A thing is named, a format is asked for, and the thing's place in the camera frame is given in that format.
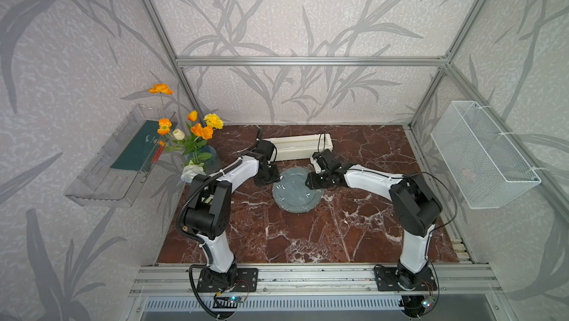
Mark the grey-green round plate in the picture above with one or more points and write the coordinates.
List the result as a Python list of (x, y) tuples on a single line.
[(297, 191)]

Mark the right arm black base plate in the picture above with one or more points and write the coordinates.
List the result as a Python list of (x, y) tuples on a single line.
[(384, 278)]

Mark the left green circuit board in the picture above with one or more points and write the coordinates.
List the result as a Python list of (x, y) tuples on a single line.
[(230, 300)]

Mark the white wire mesh basket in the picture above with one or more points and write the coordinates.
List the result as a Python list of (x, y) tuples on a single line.
[(488, 168)]

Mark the dark green notebook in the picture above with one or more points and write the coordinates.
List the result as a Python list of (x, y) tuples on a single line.
[(139, 152)]

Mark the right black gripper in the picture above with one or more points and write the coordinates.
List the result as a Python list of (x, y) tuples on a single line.
[(310, 181)]

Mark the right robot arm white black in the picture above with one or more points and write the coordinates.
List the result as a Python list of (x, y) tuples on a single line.
[(417, 208)]

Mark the right small circuit board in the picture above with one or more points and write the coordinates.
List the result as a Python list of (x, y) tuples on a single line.
[(428, 302)]

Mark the red pen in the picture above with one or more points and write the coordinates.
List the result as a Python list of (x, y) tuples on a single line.
[(158, 152)]

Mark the clear acrylic wall shelf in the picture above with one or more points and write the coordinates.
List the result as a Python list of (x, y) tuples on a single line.
[(100, 185)]

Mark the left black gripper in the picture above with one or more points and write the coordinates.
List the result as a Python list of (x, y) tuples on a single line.
[(276, 176)]

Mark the white plastic wrap dispenser box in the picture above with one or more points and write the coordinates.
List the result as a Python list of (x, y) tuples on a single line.
[(300, 147)]

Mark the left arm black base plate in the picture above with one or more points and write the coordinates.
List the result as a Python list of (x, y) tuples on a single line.
[(240, 279)]

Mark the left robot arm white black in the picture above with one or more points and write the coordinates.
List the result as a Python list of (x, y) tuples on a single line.
[(205, 215)]

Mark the flower bouquet in glass vase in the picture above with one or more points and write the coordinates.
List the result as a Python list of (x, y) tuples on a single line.
[(191, 145)]

